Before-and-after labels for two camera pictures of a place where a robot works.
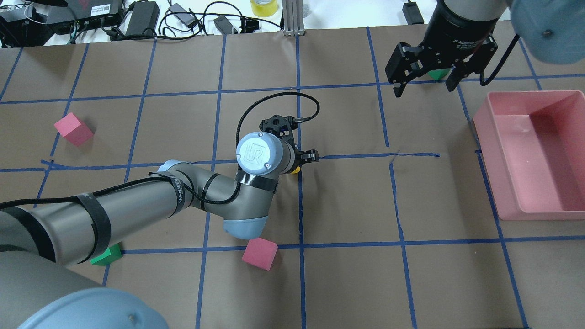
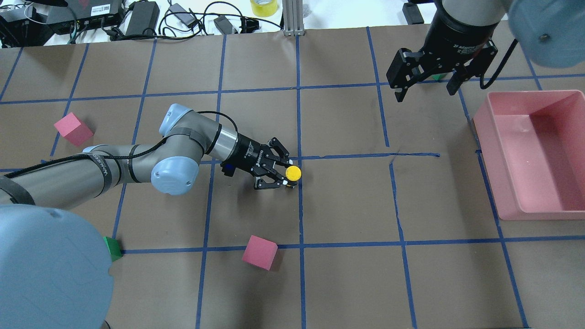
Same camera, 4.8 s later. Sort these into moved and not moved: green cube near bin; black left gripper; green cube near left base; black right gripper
Moved: black left gripper
Not moved: green cube near bin; green cube near left base; black right gripper
